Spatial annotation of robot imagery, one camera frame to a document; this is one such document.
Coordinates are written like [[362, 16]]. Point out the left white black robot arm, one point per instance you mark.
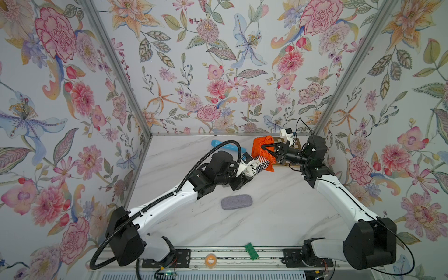
[[129, 231]]

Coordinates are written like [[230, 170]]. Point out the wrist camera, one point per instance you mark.
[[244, 163], [287, 135]]

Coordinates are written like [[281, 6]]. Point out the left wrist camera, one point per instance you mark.
[[244, 163]]

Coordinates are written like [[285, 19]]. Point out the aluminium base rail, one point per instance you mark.
[[236, 258]]

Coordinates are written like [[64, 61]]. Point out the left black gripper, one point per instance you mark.
[[239, 182]]

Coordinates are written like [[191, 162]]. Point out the green plastic block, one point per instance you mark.
[[253, 255]]

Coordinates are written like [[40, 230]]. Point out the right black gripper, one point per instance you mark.
[[283, 153]]

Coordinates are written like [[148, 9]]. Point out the wooden chessboard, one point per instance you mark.
[[288, 154]]

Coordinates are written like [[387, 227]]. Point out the orange fluffy cloth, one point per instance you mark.
[[257, 150]]

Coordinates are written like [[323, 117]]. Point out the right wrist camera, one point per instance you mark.
[[287, 135]]

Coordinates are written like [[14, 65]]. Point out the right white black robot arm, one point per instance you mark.
[[371, 241]]

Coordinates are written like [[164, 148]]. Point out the orange tape roll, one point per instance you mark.
[[211, 261]]

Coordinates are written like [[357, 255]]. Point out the purple eyeglass case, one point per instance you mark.
[[236, 202]]

